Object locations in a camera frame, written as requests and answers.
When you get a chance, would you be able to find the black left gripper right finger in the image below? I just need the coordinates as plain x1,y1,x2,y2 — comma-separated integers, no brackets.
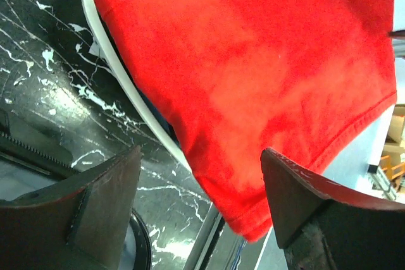
261,149,404,269

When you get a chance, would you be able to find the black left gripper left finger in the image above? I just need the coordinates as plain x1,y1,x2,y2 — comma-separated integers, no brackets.
1,146,141,269

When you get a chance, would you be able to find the red garment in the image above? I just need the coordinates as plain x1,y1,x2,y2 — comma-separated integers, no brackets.
94,0,397,242

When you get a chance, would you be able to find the white plastic basin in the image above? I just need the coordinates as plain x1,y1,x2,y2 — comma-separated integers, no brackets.
82,0,191,171

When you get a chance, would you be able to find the aluminium rail frame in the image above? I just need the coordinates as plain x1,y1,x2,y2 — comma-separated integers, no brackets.
184,206,270,270

